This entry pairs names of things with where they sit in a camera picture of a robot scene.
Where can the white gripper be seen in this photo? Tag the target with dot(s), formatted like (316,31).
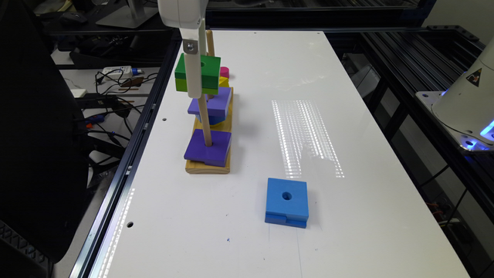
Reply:
(188,15)

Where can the green square block with hole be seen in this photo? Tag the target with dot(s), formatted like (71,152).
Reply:
(210,73)

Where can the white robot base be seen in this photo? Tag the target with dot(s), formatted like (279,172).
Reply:
(465,109)

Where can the pink block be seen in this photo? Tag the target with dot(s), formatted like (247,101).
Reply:
(224,72)

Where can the yellow block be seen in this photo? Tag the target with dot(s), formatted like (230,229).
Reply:
(223,82)

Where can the light purple square block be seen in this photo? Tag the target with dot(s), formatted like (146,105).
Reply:
(217,106)

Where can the dark purple square block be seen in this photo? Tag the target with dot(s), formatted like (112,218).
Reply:
(216,155)

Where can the blue square block with hole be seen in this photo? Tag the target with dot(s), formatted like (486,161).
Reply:
(287,203)

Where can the rear wooden peg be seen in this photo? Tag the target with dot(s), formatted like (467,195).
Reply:
(210,43)

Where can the wooden peg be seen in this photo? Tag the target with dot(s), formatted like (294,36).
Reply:
(210,43)
(203,109)

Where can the monitor stand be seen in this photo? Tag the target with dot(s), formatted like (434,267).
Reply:
(131,16)

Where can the white power strip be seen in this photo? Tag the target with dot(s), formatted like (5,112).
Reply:
(121,71)

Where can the front wooden peg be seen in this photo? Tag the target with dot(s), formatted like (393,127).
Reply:
(203,109)

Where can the wooden peg base board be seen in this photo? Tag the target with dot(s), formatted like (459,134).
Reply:
(197,167)

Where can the black office chair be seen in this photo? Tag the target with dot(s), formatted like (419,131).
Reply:
(43,168)

